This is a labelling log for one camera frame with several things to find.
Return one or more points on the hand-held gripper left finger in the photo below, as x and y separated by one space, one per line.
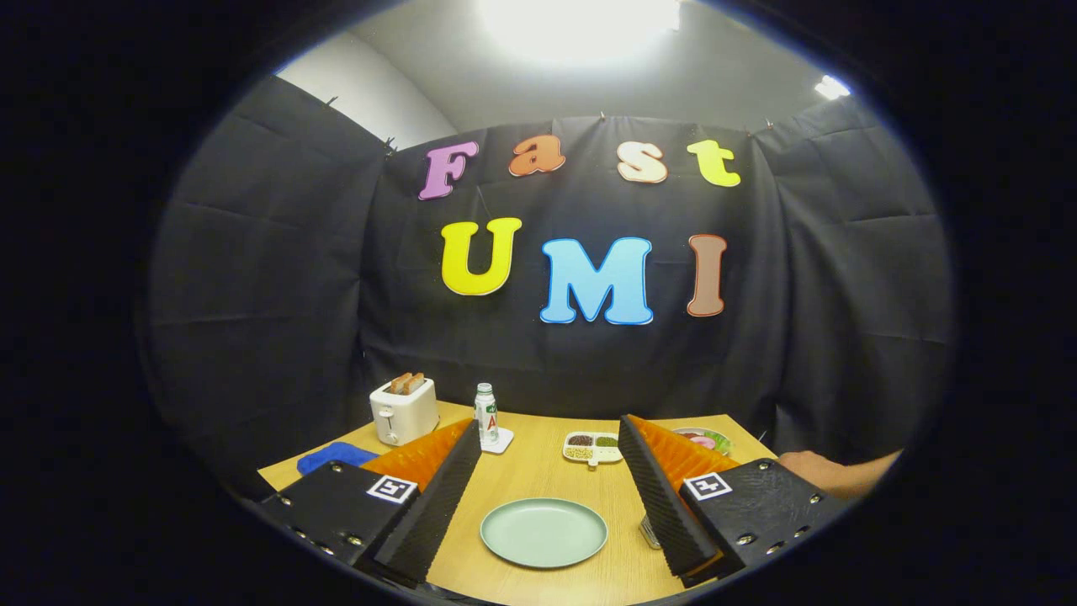
433 505

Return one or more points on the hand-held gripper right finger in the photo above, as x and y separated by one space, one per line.
660 505

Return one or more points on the metal mesh basket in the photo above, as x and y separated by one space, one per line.
649 532

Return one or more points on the white food plate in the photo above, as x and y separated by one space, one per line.
678 433

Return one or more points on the pink ham slice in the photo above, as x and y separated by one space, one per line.
702 441

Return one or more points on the green lettuce leaf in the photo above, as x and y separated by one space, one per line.
722 439

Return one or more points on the white divided bean dish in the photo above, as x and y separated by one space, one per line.
589 450

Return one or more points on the white toaster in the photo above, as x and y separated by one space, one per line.
408 417

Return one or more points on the white square coaster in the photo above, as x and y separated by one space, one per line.
506 439

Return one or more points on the small plastic drink bottle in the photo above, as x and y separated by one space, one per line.
486 417

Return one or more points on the blue towel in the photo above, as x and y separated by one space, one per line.
332 459

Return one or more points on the green round plate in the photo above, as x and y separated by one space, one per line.
543 532

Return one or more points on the toast slice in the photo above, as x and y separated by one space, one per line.
399 384
416 381

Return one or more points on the small ceiling light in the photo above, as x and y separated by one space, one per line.
831 87

